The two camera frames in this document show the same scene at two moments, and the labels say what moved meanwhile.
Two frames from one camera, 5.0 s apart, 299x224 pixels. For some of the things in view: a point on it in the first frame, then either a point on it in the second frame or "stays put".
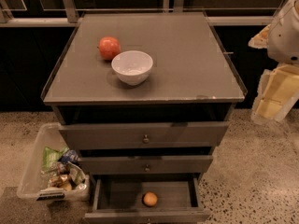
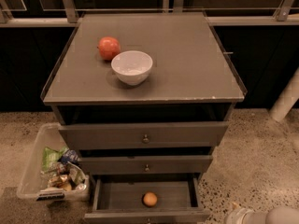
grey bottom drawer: [148, 200] stays put
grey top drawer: [147, 134] stays put
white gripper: [285, 37] to [239, 216]
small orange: [149, 199] stays put
